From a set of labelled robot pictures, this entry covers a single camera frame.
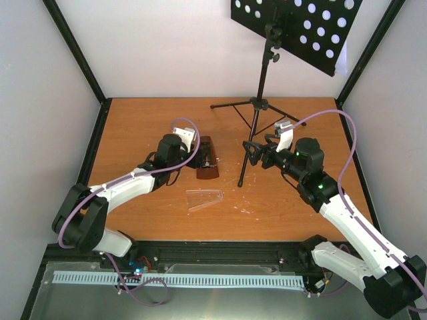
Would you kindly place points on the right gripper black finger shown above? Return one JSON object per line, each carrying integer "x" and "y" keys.
{"x": 254, "y": 151}
{"x": 271, "y": 140}

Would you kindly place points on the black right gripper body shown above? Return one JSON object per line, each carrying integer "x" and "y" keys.
{"x": 269, "y": 162}

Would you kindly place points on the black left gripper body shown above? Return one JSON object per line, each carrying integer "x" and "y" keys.
{"x": 197, "y": 162}

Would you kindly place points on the brown wooden metronome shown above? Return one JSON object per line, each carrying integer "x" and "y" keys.
{"x": 206, "y": 160}

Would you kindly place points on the clear plastic metronome cover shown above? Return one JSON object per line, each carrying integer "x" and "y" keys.
{"x": 202, "y": 198}

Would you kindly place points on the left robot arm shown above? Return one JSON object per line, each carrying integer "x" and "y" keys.
{"x": 80, "y": 221}

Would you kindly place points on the white sheet music paper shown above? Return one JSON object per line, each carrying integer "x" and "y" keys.
{"x": 341, "y": 66}

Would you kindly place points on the black music stand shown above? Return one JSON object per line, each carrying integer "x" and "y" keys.
{"x": 313, "y": 31}

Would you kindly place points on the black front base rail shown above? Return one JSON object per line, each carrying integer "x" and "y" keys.
{"x": 307, "y": 258}

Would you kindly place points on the light blue cable duct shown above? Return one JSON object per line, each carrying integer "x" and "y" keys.
{"x": 190, "y": 281}

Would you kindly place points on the black frame post right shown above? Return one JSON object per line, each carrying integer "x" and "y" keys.
{"x": 379, "y": 33}

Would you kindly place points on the black frame post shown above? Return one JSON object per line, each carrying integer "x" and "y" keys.
{"x": 379, "y": 33}
{"x": 70, "y": 40}

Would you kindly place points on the black frame post left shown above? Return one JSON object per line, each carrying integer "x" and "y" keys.
{"x": 70, "y": 40}

